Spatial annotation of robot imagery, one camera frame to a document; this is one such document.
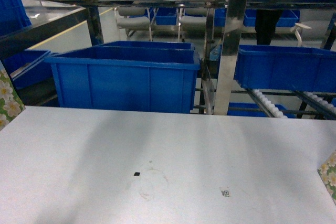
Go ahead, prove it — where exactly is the grey chair behind rack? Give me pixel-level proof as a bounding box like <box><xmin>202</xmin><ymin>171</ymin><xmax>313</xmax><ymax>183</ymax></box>
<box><xmin>116</xmin><ymin>6</ymin><xmax>152</xmax><ymax>41</ymax></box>

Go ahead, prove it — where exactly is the flower gift bag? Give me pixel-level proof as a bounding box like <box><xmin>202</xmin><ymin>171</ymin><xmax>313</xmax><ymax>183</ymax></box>
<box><xmin>0</xmin><ymin>63</ymin><xmax>25</xmax><ymax>130</ymax></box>
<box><xmin>318</xmin><ymin>151</ymin><xmax>336</xmax><ymax>204</ymax></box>

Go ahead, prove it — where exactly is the QR code sticker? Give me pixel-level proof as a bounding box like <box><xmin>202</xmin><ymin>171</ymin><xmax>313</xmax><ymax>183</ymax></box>
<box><xmin>219</xmin><ymin>186</ymin><xmax>232</xmax><ymax>197</ymax></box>

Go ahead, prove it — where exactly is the big blue bin behind table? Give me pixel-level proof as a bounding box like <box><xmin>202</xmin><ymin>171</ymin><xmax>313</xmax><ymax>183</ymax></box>
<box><xmin>45</xmin><ymin>41</ymin><xmax>200</xmax><ymax>113</ymax></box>

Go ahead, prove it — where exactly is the steel rack upright post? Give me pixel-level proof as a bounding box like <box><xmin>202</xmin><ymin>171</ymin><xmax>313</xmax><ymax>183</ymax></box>
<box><xmin>214</xmin><ymin>0</ymin><xmax>247</xmax><ymax>115</ymax></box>

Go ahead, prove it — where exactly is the blue bin on roller rack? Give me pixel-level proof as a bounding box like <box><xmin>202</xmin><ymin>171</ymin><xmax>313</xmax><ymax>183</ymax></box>
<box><xmin>234</xmin><ymin>45</ymin><xmax>335</xmax><ymax>93</ymax></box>

